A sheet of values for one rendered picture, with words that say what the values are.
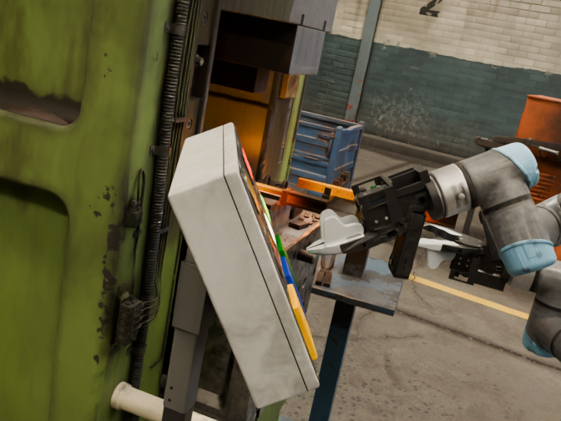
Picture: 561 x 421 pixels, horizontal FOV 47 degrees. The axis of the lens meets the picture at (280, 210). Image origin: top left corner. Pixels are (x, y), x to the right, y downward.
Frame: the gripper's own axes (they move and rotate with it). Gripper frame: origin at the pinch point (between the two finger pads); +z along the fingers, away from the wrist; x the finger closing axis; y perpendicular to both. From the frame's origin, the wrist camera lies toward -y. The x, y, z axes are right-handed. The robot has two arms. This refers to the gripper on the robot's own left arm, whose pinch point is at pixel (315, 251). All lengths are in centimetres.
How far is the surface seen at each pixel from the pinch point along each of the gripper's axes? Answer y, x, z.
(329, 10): 31, -53, -21
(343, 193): -16, -75, -14
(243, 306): 7.6, 27.0, 10.1
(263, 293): 8.3, 27.0, 7.5
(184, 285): 6.3, 10.8, 18.6
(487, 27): -86, -748, -320
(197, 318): 1.5, 12.0, 18.6
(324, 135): -74, -414, -44
